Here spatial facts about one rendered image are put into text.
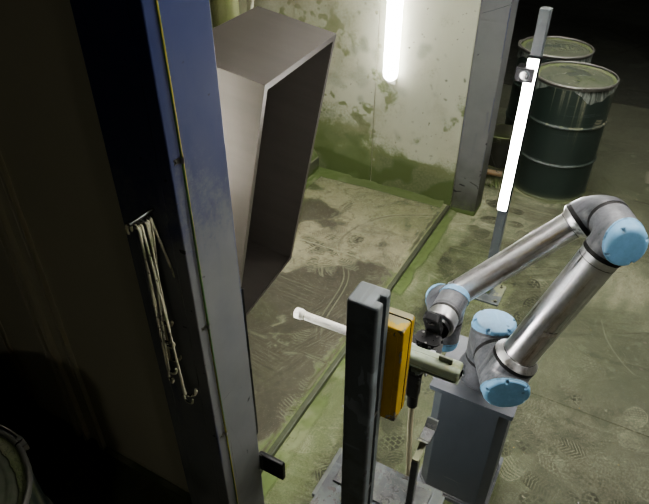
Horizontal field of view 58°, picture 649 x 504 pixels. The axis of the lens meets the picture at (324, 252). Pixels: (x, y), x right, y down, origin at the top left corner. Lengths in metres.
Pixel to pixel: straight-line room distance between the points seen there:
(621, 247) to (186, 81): 1.17
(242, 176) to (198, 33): 0.96
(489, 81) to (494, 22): 0.35
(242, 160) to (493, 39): 2.20
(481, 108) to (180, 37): 3.03
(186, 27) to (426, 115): 3.10
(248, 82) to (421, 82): 2.30
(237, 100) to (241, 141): 0.15
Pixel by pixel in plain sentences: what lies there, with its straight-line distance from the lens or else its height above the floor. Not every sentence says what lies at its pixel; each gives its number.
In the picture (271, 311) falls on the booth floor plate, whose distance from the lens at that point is 3.37.
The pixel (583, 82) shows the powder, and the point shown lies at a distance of 4.55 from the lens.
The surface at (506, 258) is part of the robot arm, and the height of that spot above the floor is 1.22.
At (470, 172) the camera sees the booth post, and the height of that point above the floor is 0.34.
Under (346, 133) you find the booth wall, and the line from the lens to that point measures 4.48.
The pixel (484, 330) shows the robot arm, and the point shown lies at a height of 0.91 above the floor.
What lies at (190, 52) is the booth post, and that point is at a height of 1.94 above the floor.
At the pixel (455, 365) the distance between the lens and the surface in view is 1.51.
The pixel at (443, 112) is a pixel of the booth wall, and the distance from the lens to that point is 4.11.
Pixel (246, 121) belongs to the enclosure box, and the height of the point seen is 1.50.
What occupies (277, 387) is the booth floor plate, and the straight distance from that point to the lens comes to 2.97.
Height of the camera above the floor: 2.29
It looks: 36 degrees down
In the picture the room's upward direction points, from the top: straight up
